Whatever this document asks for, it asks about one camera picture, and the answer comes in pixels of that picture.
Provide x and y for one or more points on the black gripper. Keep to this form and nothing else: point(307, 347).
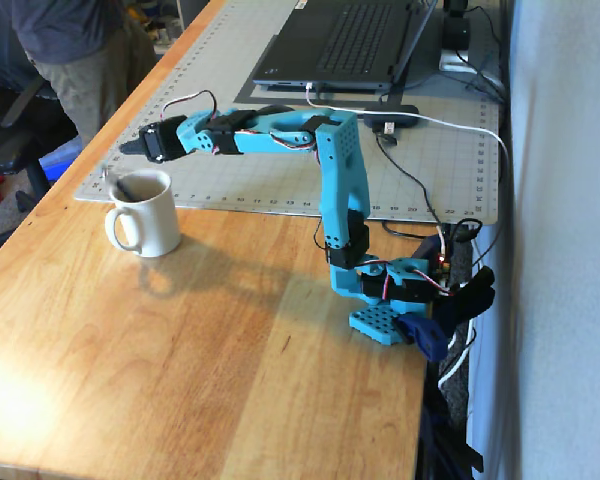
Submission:
point(153, 143)

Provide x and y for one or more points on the dark blue pen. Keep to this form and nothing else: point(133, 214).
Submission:
point(127, 192)

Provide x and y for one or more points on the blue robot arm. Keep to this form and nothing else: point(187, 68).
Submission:
point(340, 165)

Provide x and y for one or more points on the white ceramic mug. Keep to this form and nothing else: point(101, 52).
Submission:
point(155, 225)

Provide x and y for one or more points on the blue plastic bin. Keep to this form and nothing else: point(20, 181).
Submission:
point(60, 162)

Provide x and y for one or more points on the person in khaki trousers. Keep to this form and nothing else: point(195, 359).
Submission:
point(90, 70)

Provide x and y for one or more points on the gray gridded cutting mat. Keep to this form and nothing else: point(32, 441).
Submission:
point(205, 60)

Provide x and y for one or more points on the black office chair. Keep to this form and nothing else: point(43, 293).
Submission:
point(10, 130)

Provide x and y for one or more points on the dark gray laptop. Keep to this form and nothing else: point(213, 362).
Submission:
point(360, 40)

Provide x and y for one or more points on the black usb hub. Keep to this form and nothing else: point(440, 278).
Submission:
point(390, 115)

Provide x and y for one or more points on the robot controller board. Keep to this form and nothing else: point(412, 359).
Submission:
point(442, 267)

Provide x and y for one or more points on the black stand with silver base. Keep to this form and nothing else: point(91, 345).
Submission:
point(456, 35)

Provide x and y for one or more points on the dark blue clamp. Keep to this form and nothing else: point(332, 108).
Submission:
point(425, 337)

